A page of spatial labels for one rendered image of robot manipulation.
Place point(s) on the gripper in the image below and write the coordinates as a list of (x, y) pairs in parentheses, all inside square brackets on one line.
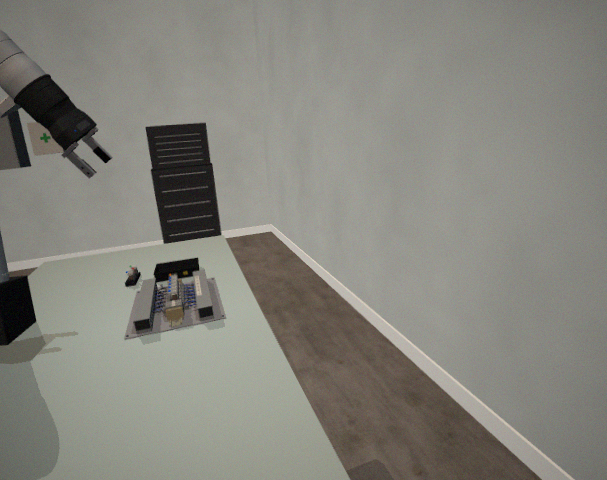
[(30, 87)]

